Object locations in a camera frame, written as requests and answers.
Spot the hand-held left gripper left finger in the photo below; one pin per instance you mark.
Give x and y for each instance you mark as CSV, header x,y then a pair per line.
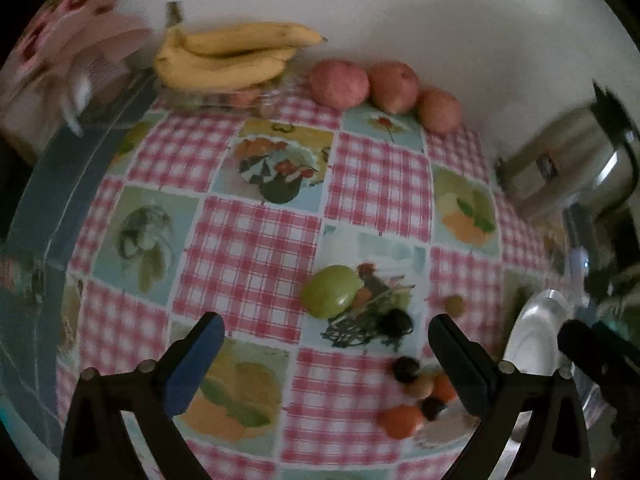
x,y
192,370

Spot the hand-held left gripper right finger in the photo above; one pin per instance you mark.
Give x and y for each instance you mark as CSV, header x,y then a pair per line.
x,y
462,367

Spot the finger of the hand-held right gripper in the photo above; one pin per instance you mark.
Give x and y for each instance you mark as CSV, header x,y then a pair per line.
x,y
582,345

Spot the orange tangerine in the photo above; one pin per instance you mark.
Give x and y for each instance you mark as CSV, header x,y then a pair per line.
x,y
444,386
400,420

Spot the small pale orange fruit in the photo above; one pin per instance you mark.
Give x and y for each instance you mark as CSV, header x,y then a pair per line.
x,y
419,388

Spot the stainless steel bowl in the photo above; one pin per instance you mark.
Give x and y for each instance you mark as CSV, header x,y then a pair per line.
x,y
535,335

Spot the small green-brown fruit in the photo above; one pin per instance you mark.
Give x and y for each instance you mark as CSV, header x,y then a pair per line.
x,y
455,305

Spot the dark plum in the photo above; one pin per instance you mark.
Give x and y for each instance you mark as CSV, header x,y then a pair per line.
x,y
432,408
396,322
406,369

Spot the green apple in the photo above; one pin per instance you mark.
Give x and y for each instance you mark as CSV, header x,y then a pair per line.
x,y
330,292

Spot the white device with light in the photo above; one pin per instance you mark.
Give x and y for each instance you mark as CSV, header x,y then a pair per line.
x,y
577,262

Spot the checked fruit-print tablecloth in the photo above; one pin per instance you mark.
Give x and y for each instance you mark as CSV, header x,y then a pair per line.
x,y
250,255

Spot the stainless steel kettle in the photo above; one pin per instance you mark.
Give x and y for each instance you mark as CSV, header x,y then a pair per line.
x,y
560,160

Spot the red apple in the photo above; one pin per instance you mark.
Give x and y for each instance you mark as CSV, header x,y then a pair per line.
x,y
395,85
337,82
439,110

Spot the glass fruit bowl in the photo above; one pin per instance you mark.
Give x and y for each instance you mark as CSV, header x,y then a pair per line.
x,y
235,98

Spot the yellow banana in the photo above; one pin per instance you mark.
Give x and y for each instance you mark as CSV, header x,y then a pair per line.
x,y
250,37
215,71
285,54

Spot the pink floral cloth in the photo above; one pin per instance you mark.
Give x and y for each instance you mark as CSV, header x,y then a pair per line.
x,y
75,25

